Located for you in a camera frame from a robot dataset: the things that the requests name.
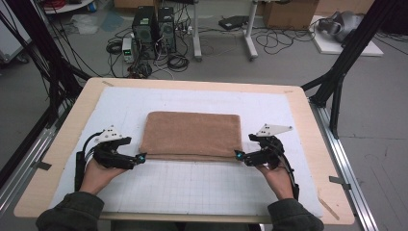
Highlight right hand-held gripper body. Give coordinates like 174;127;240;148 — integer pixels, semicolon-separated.
243;123;293;170

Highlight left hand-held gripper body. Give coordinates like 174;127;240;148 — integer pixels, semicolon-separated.
92;125;138;170

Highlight brown towel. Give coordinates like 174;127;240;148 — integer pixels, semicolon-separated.
138;111;243;163

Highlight person's left hand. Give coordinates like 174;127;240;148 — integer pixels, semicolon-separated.
78;157;129;196

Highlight person's right hand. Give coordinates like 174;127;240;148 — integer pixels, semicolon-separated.
255;160;294;201

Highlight grey tape piece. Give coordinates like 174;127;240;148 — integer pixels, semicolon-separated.
32;160;52;171
328;175;352;191

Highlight white foam mat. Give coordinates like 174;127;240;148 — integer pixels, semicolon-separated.
47;86;325;219

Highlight white power supply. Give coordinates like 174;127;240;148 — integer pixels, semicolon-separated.
121;37;138;64

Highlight white desk leg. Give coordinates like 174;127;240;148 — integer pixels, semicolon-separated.
244;0;259;62
191;0;204;63

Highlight black computer tower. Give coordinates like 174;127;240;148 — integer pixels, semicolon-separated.
157;7;177;54
132;6;158;61

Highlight white floor board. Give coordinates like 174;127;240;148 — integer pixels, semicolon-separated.
309;14;385;58

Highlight black flat device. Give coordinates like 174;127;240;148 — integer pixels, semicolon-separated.
218;14;249;32

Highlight blue sheet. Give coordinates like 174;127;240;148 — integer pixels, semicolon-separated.
101;12;125;33

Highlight clear plastic bag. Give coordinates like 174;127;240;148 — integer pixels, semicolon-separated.
70;13;100;36

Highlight cardboard box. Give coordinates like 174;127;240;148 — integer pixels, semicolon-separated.
263;0;320;31

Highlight round white table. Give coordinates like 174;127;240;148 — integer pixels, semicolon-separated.
41;0;97;15

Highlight grey plastic device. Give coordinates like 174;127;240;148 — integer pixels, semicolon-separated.
317;11;365;42

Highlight white cabinet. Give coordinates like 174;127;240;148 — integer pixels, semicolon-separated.
0;13;33;64

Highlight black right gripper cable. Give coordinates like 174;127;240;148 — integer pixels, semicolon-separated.
270;142;301;202

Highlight aluminium rail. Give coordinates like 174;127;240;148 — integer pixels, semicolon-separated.
309;99;381;231
0;126;57;219

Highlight tangled cable bundle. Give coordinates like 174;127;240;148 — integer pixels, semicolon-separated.
127;62;153;80

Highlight black cable coil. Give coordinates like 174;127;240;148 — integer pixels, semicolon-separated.
166;54;191;73
105;40;123;56

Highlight loose black floor cables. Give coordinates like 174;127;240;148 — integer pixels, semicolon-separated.
255;27;317;56

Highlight black metal frame post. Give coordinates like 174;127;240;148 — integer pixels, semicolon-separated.
0;0;92;191
300;0;408;140

